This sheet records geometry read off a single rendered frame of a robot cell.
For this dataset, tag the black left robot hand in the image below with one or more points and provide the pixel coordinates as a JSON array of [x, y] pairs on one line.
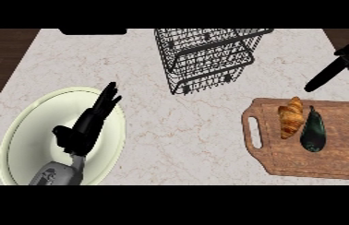
[[86, 127]]

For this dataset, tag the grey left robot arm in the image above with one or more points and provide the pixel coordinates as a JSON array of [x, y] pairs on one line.
[[56, 173]]

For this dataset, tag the brown wooden cutting board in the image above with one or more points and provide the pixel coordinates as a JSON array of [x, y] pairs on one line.
[[302, 142]]

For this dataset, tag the dark green eggplant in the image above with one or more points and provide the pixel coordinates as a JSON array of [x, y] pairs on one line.
[[313, 132]]

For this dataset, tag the pale green round plate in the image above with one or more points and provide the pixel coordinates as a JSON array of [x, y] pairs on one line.
[[63, 136]]

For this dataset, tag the golden brown croissant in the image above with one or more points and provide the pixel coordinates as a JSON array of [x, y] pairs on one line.
[[291, 117]]

